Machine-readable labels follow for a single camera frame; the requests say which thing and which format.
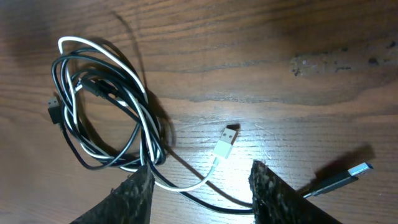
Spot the white usb cable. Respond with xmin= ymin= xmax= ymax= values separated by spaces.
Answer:
xmin=57 ymin=35 xmax=239 ymax=192

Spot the black usb cable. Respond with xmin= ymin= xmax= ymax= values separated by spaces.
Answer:
xmin=47 ymin=46 xmax=374 ymax=215

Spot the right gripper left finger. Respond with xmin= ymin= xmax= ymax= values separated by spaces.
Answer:
xmin=72 ymin=165 xmax=154 ymax=224

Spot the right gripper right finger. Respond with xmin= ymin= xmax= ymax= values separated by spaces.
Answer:
xmin=249 ymin=161 xmax=339 ymax=224

